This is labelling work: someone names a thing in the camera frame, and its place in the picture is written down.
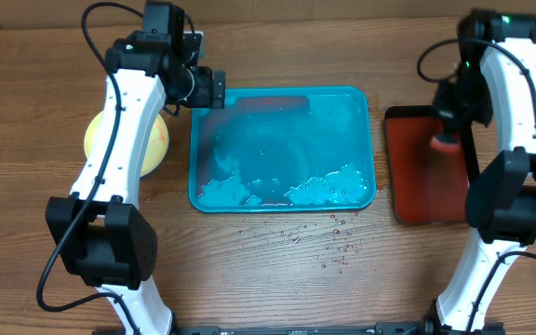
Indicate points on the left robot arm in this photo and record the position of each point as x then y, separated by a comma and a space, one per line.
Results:
99, 232

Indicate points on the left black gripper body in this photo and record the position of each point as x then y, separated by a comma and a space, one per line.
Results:
197, 89

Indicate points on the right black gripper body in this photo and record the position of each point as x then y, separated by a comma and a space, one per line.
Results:
448, 117

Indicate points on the red black sponge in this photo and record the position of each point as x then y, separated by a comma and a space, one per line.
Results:
445, 143

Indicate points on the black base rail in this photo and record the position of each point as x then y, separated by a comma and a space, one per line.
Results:
381, 328

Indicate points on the yellow-green plate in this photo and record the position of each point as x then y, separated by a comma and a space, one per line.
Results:
157, 146

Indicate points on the black red lacquer tray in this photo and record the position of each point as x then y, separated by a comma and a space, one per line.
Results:
429, 182

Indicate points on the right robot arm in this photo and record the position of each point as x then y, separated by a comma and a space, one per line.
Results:
495, 84

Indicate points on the teal plastic tray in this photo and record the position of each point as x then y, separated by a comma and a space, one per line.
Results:
287, 149

